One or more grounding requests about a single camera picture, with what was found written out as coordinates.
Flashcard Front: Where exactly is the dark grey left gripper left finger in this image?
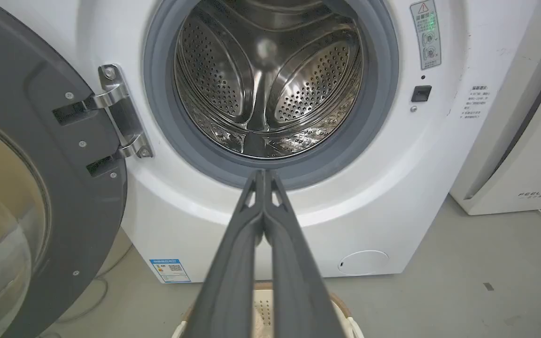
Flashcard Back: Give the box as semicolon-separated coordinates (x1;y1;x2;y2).
194;169;266;338

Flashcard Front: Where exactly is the white front-load washing machine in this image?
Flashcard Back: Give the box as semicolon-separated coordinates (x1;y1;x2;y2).
0;0;540;285

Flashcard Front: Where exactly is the thin grey floor cable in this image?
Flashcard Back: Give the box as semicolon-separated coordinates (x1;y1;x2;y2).
40;244;134;338

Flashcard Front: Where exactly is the blue energy label sticker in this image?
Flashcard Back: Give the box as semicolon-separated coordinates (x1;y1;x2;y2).
149;258;192;284

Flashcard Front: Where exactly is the grey warning label sticker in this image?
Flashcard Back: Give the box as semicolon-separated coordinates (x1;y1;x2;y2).
410;0;442;71

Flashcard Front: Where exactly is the grey washing machine door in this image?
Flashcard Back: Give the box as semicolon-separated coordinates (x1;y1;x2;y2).
0;0;128;338

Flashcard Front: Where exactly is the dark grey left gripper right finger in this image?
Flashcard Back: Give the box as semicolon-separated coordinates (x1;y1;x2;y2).
262;169;346;338

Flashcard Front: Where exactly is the stainless steel washing machine drum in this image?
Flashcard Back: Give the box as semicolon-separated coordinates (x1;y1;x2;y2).
174;0;364;159

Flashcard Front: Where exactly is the silver metal door hinge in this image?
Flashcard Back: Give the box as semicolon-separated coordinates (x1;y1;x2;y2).
83;64;154;159

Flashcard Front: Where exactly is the cream plastic laundry basket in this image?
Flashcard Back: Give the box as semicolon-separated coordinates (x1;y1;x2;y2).
172;282;364;338

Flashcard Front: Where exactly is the white Feelbird appliance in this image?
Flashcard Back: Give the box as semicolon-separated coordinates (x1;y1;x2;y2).
449;0;541;216

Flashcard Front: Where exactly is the grey rubber door gasket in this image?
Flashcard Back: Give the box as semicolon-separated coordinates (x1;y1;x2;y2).
143;0;399;190

